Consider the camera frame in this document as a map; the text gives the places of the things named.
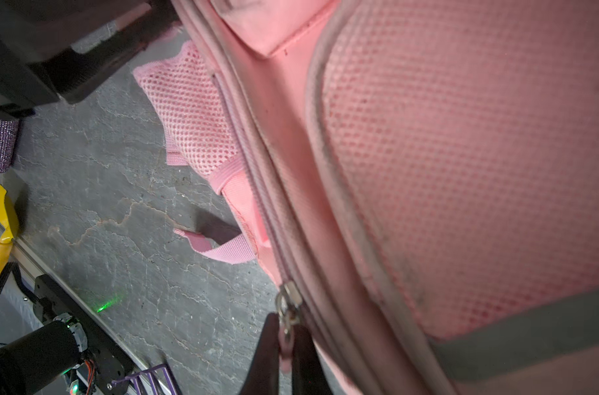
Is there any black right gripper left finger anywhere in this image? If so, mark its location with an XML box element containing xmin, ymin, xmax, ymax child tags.
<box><xmin>239</xmin><ymin>313</ymin><xmax>280</xmax><ymax>395</ymax></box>

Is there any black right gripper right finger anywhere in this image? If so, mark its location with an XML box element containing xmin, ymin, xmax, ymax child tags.
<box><xmin>291</xmin><ymin>324</ymin><xmax>333</xmax><ymax>395</ymax></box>

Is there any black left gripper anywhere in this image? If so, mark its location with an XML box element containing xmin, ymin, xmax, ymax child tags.
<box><xmin>0</xmin><ymin>1</ymin><xmax>179</xmax><ymax>119</ymax></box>

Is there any pink school backpack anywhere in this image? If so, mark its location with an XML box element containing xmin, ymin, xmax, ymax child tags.
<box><xmin>134</xmin><ymin>1</ymin><xmax>599</xmax><ymax>394</ymax></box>

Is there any purple toy garden fork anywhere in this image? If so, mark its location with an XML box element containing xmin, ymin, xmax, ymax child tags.
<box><xmin>106</xmin><ymin>363</ymin><xmax>182</xmax><ymax>395</ymax></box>

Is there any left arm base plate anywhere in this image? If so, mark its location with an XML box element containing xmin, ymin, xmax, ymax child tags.
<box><xmin>33</xmin><ymin>274</ymin><xmax>135</xmax><ymax>394</ymax></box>

